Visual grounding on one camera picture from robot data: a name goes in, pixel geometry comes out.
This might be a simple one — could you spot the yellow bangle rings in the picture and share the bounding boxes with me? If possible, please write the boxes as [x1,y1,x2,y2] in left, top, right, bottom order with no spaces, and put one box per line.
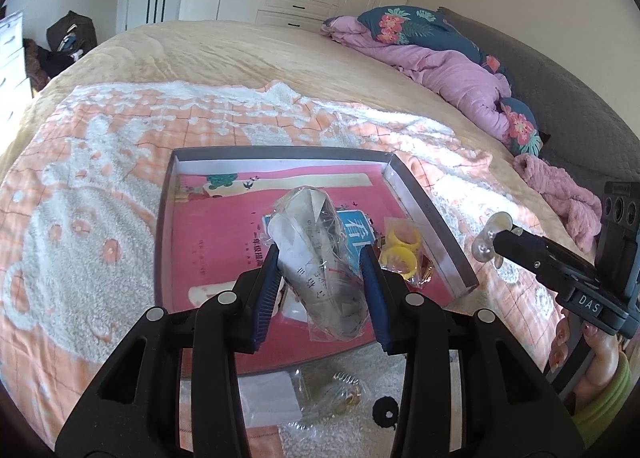
[377,223,424,282]

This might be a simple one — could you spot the clear plastic jewelry bag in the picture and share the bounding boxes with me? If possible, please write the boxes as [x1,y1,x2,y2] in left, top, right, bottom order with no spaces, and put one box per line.
[267,186,368,341]

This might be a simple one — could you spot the clear round hair clip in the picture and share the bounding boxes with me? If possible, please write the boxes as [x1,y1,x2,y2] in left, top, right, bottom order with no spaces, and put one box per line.
[472,211,522,269]

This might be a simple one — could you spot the green sleeve forearm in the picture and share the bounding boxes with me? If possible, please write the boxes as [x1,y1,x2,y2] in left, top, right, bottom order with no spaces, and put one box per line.
[572,352,632,446]

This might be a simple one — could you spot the right hand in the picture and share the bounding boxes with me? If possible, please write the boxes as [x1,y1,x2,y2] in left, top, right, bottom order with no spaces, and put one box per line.
[546,315,620,396]

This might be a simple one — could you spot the pink book blue label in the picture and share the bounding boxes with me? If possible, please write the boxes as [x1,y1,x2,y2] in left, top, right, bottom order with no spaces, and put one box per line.
[156,165,454,374]

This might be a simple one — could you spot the grey shallow cardboard tray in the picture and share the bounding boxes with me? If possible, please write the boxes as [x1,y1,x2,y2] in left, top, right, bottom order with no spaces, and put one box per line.
[153,146,481,379]

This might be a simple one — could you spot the pink knitted garment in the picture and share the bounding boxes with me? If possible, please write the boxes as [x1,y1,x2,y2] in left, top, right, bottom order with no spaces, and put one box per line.
[513,154,602,253]

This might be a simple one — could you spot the small clear plastic pouch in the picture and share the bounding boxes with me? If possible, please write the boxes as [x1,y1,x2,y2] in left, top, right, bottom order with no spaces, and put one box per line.
[238,368,317,429]

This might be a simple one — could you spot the gold earrings in bag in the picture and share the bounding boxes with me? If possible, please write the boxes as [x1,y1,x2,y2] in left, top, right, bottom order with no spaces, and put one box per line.
[306,371,367,420]

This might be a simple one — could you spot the black hair scrunchie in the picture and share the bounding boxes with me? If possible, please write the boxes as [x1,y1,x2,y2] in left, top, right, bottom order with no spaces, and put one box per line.
[371,396,399,429]

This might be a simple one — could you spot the pink quilt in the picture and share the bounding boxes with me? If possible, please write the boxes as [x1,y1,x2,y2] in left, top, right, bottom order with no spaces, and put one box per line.
[320,15,511,142]

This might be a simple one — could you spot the beige bed cover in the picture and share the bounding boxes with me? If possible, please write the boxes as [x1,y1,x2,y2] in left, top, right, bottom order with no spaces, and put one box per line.
[1,21,601,253]

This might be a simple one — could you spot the blue floral pillow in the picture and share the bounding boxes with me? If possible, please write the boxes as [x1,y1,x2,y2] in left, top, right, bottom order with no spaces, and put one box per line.
[358,6,544,156]

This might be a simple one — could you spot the black bag on floor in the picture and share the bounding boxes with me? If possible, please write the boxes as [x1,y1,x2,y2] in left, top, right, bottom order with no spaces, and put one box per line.
[38,11,98,78]

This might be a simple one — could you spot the white drawer dresser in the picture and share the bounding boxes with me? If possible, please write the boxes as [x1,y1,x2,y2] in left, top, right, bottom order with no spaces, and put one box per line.
[0,11,34,135]

